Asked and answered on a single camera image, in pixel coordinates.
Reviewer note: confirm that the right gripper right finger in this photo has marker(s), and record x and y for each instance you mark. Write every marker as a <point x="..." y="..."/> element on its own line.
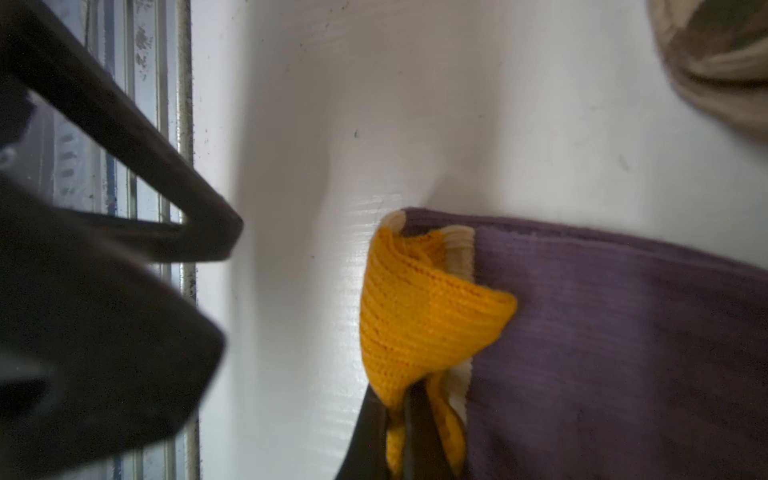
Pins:
<point x="423" y="454"/>

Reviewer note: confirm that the purple sock with yellow cuff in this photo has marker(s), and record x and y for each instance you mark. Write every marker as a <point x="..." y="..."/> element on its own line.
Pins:
<point x="553" y="352"/>

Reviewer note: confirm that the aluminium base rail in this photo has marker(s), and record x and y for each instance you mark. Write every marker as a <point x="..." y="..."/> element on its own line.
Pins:
<point x="98" y="355"/>

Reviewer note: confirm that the beige brown argyle sock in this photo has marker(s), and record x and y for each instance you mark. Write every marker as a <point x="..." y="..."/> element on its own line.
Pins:
<point x="715" y="57"/>

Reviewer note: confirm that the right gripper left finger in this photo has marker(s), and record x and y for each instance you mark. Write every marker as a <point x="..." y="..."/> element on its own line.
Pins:
<point x="366" y="456"/>

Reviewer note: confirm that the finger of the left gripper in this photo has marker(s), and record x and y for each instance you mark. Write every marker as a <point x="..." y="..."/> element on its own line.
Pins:
<point x="39" y="51"/>
<point x="98" y="355"/>

